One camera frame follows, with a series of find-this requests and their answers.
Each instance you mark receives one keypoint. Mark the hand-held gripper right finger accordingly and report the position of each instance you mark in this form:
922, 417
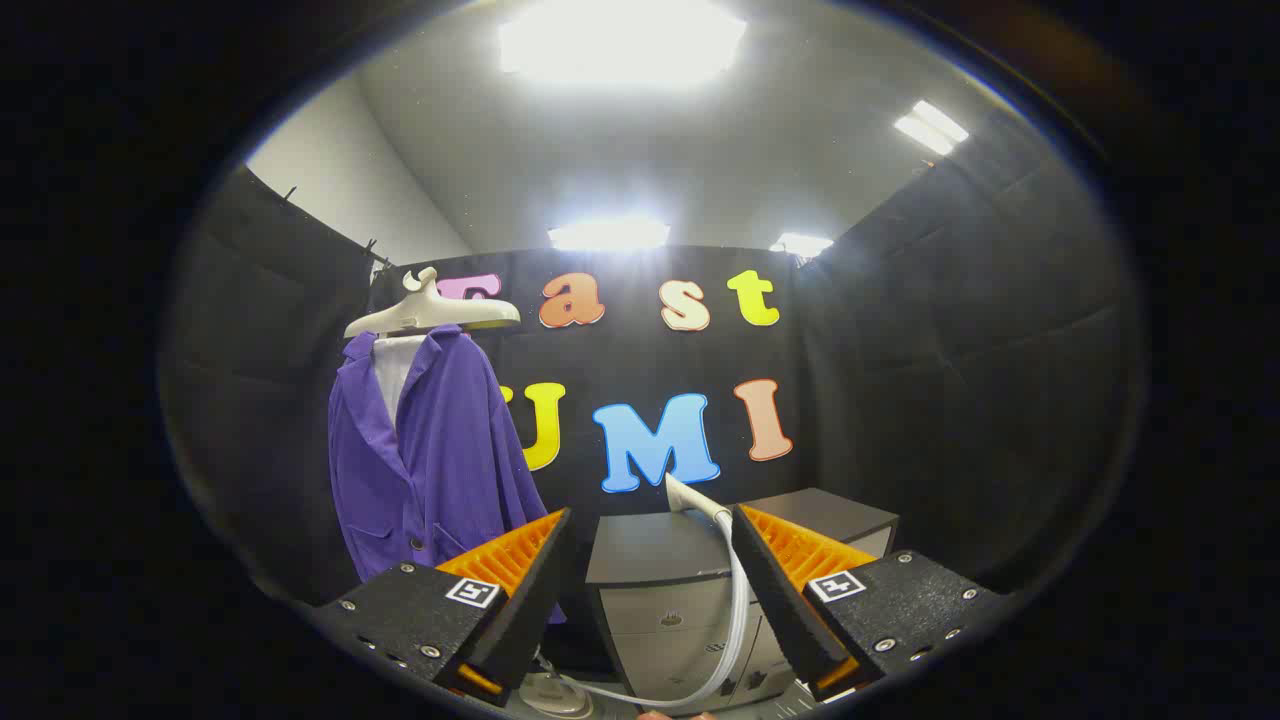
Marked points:
775, 590

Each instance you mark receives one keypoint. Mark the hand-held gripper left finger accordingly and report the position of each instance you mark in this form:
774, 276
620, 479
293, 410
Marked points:
535, 590

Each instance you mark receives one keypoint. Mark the white round steamer base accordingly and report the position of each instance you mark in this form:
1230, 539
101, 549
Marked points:
555, 697

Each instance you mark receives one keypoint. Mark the white clothes hanger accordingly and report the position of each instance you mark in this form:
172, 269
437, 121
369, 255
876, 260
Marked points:
430, 312

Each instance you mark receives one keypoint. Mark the grey cabinet with dark top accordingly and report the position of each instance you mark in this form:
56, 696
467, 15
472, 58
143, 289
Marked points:
660, 610

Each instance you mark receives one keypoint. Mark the twin strip ceiling light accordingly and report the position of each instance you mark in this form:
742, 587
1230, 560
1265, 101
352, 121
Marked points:
931, 127

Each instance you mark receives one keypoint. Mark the large ceiling light panel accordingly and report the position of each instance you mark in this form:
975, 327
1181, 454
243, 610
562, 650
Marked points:
620, 42

